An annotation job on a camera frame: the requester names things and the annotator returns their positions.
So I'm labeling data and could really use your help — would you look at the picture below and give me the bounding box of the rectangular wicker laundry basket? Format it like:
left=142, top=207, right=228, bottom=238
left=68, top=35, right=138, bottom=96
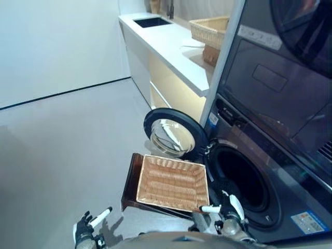
left=135, top=154, right=210, bottom=212

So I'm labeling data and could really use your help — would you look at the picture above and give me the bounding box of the dark sink faucet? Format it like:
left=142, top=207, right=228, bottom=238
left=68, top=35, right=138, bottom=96
left=165, top=0, right=175, bottom=19

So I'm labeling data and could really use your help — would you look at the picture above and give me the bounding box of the wide wicker basket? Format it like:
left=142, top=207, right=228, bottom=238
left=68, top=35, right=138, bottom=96
left=189, top=16, right=230, bottom=49

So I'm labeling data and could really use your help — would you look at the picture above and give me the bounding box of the white counter cabinet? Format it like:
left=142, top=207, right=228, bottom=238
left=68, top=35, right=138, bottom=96
left=118, top=14, right=211, bottom=111

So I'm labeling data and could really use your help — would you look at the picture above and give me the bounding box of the silver robot right leg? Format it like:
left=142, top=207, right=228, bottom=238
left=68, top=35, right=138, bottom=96
left=190, top=211, right=216, bottom=234

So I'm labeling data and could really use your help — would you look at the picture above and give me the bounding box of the black white robot left hand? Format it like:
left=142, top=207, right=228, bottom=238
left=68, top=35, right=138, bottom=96
left=73, top=206, right=113, bottom=243

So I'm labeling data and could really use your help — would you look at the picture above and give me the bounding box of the small tan container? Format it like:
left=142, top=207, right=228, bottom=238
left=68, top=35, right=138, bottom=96
left=149, top=0, right=163, bottom=12

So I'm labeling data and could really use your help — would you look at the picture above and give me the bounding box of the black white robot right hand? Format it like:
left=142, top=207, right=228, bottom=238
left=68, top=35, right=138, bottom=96
left=198, top=190, right=246, bottom=221

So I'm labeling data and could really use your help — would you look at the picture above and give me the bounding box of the brown acrylic stand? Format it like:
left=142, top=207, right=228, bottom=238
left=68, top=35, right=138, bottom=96
left=120, top=153, right=198, bottom=218

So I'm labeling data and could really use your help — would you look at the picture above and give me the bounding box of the blue white label sticker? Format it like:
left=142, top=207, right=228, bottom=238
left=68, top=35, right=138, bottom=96
left=290, top=211, right=326, bottom=236
left=207, top=113, right=220, bottom=128

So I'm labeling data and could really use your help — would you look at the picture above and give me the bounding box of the grey robot torso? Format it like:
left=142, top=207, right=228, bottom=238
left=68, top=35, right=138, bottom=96
left=114, top=231, right=268, bottom=249

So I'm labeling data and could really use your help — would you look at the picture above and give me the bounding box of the round glass washer door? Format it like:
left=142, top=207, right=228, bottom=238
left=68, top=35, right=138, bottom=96
left=143, top=107, right=208, bottom=159

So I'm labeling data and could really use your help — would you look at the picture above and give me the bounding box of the grey front-load washing machine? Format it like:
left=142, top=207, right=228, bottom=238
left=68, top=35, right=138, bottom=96
left=202, top=93, right=332, bottom=243

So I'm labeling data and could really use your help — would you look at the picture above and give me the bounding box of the grey dryer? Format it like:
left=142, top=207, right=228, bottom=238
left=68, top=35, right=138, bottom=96
left=216, top=0, right=332, bottom=187

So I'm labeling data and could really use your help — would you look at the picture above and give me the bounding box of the black sink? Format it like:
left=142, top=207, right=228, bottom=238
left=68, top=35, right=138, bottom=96
left=133, top=17, right=174, bottom=28

